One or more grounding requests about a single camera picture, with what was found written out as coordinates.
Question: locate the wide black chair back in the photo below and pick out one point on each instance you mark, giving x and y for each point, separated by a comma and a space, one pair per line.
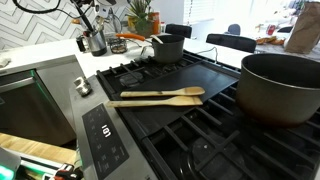
231, 42

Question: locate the flat wooden spatula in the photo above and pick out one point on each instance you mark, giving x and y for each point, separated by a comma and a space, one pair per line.
156, 102

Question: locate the red black clamp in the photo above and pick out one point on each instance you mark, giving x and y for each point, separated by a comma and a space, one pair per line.
66, 171

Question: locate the black slotted spoon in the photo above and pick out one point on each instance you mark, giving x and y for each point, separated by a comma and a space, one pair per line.
83, 16

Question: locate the silver stove knob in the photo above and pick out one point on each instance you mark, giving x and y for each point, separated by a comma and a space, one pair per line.
83, 86

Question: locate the small white bottle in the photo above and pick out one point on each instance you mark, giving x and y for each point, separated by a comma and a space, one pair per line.
163, 27

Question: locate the orange juice bottle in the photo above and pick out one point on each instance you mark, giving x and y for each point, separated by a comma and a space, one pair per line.
156, 22

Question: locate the green potted plant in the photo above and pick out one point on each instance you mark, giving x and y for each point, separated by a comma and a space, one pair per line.
141, 16

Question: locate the large dark cooking pot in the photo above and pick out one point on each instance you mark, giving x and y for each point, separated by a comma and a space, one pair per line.
276, 90

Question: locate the food on dining table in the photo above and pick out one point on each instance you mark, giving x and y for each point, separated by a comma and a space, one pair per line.
270, 40

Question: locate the brown paper bag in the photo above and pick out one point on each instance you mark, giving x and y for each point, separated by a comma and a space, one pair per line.
305, 28

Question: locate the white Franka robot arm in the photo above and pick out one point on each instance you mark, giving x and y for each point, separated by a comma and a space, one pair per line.
101, 11

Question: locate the silver pot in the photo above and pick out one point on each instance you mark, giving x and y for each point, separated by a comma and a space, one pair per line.
97, 45

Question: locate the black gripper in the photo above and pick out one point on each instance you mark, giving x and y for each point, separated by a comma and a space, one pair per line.
100, 2

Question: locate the grey robot base with light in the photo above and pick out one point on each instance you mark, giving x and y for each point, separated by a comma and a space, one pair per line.
7, 166

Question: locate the black stove control panel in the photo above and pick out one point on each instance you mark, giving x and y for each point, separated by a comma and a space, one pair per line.
105, 141

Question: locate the pale spoon in saucepan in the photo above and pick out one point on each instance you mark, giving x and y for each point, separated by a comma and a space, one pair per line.
156, 38

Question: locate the red can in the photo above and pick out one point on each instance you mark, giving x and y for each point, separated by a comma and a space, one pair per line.
271, 29

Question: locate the wooden spoon with round head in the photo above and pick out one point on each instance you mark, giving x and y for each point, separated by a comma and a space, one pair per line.
166, 92

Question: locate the wooden board edge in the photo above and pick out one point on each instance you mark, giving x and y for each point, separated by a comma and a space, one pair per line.
36, 148

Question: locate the white window blinds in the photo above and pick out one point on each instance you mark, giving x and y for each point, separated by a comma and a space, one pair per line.
200, 10

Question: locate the grey blue chair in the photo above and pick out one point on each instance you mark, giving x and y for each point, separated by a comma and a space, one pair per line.
234, 29

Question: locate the black griddle plate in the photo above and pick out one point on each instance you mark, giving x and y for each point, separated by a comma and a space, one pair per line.
191, 77

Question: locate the stainless dishwasher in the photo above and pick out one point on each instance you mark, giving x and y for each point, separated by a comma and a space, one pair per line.
23, 110

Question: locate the black gas stove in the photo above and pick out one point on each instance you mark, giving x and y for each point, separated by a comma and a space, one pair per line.
216, 150

